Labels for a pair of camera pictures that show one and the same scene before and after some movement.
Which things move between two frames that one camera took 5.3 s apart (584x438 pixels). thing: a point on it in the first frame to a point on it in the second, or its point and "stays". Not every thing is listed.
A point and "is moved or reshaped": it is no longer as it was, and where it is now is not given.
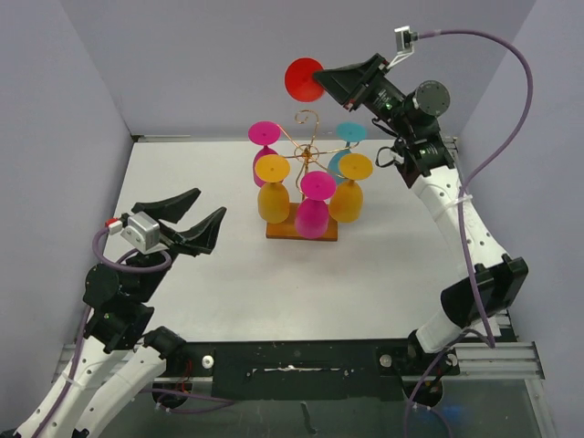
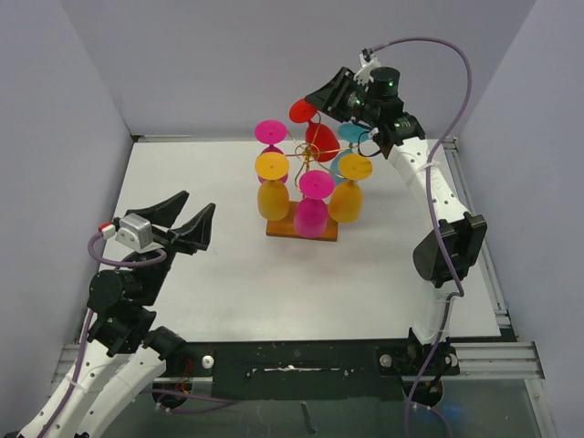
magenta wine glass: x=312 y=213 stays
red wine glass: x=299 y=82 to x=321 y=141
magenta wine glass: x=265 y=133 is moved or reshaped
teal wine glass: x=348 y=131 stays
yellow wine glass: x=346 y=205 stays
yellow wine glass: x=273 y=198 stays
